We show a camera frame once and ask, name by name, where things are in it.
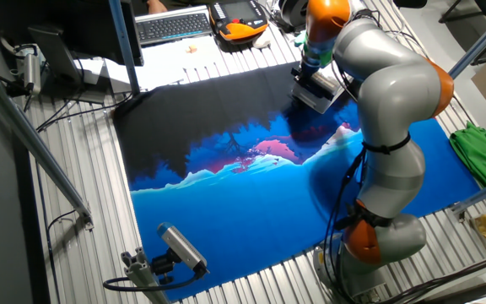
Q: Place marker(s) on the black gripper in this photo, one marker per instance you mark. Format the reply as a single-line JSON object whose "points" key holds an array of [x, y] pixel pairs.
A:
{"points": [[304, 76]]}

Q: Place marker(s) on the black filament spool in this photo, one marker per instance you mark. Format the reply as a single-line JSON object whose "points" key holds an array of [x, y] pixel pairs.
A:
{"points": [[289, 14]]}

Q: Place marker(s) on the silver camera blue end cap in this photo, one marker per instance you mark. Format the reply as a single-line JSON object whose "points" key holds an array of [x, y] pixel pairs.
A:
{"points": [[181, 247]]}

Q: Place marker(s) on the landscape print desk mat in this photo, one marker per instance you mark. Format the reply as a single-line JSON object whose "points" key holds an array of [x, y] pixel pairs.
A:
{"points": [[247, 211]]}

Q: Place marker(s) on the white paper sheet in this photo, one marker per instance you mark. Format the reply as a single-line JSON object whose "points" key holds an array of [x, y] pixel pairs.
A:
{"points": [[167, 63]]}

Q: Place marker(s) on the small silver drawer cabinet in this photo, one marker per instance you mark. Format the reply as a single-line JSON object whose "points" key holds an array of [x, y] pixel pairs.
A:
{"points": [[331, 84]]}

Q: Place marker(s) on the black camera ball mount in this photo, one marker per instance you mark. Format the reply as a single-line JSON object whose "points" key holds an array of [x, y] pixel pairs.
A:
{"points": [[163, 266]]}

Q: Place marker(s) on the short aluminium profile stub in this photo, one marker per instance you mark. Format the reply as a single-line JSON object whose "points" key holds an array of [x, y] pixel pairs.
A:
{"points": [[142, 278]]}

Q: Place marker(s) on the person's hand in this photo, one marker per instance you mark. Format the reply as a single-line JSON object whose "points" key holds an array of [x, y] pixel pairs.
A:
{"points": [[158, 6]]}

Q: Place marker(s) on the orange and black teach pendant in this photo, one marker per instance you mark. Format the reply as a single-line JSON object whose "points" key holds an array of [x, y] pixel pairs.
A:
{"points": [[239, 29]]}

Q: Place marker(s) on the silver and orange robot arm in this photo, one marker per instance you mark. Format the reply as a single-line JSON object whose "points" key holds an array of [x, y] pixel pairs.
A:
{"points": [[395, 84]]}

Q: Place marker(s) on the white foam block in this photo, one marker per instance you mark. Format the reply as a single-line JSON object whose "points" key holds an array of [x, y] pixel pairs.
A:
{"points": [[263, 41]]}

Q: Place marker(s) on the dark metal beam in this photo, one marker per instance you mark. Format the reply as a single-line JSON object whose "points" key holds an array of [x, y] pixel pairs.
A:
{"points": [[471, 293]]}

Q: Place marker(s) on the aluminium frame post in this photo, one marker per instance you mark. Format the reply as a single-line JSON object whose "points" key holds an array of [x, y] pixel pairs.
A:
{"points": [[483, 42], [483, 193], [125, 46], [36, 143]]}

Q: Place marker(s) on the small wooden block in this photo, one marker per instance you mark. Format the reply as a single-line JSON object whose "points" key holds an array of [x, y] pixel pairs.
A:
{"points": [[191, 49]]}

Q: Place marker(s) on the black computer monitor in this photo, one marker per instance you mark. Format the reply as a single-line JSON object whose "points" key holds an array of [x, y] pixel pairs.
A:
{"points": [[91, 25]]}

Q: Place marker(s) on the black computer keyboard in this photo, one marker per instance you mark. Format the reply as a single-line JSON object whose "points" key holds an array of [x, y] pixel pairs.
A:
{"points": [[171, 27]]}

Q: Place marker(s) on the silver drawer with flat pull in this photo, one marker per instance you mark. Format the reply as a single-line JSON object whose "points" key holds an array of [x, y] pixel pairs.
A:
{"points": [[310, 103]]}

